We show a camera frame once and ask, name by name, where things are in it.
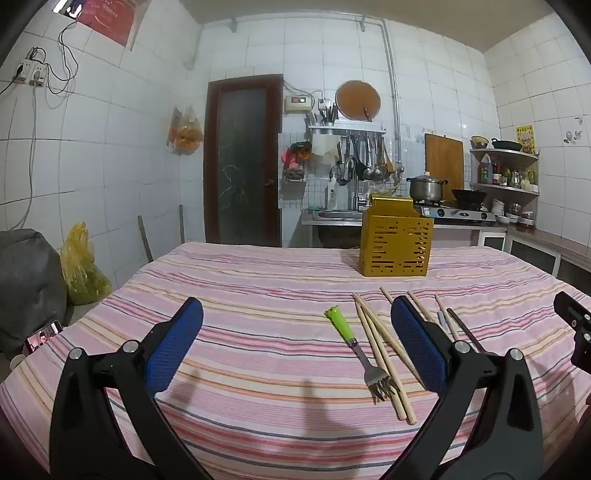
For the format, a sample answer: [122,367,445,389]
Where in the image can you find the white cable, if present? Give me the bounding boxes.
[0,82,38,232]

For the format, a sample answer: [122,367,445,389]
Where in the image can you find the stack of bowls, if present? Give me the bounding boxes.
[492,198,536,227]

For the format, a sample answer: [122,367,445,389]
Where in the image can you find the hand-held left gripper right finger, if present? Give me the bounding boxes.
[379,295,546,480]

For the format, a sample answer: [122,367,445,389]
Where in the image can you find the yellow perforated utensil holder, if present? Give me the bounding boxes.
[359,194,435,278]

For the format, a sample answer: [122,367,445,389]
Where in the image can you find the white wall pipe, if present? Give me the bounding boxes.
[381,21,402,162]

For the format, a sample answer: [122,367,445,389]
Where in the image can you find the gas stove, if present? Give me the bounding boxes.
[413,200,497,224]

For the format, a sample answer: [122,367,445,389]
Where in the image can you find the hanging ladles and spatulas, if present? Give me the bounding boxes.
[330,134,402,185]

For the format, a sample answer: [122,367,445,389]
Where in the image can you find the red hanging cloths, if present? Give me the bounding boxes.
[281,142,315,182]

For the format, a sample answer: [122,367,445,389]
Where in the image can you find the white power strip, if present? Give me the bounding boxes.
[13,59,48,86]

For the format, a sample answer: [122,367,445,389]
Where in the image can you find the grey sack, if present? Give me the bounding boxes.
[0,228,68,356]

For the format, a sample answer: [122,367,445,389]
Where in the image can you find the steel pot with lid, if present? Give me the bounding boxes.
[406,172,448,203]

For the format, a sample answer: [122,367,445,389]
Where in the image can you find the steel sink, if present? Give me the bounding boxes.
[302,209,365,227]

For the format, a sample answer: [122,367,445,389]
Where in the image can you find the brown glass-panel door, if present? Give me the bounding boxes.
[204,75,284,248]

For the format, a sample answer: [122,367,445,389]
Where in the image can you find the wooden cutting board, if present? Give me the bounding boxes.
[424,133,465,201]

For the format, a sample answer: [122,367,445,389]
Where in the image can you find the smartphone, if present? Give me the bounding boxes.
[25,320,64,356]

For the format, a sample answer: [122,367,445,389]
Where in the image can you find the pink striped tablecloth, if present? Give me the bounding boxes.
[0,241,591,480]

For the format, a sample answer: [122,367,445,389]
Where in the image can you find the round orange lid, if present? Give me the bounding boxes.
[335,80,382,122]

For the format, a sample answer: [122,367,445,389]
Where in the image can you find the corner wall shelf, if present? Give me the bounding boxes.
[468,148,540,197]

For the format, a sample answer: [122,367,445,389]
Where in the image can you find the yellow plastic bag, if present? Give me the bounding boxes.
[60,222,113,305]

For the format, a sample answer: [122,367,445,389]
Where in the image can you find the kitchen counter cabinet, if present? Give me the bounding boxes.
[480,222,591,296]

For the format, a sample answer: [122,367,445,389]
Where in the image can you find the metal wall rack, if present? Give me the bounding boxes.
[307,121,387,137]

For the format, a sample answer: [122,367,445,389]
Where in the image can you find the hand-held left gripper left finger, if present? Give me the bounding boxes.
[50,296,218,480]

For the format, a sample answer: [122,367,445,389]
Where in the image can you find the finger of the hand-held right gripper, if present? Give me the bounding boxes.
[554,291,591,330]
[574,330,591,370]

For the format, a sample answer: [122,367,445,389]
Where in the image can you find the black wok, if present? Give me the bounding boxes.
[451,188,488,208]

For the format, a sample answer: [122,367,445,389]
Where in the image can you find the yellow wall poster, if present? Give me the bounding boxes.
[516,124,536,155]

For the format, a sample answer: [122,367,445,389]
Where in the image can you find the black cable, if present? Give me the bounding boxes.
[45,14,80,110]

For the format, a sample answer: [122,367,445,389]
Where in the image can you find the green-handled metal fork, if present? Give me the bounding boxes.
[324,306,400,404]

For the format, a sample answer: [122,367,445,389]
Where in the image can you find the orange hanging plastic bags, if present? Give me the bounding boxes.
[167,107,204,156]

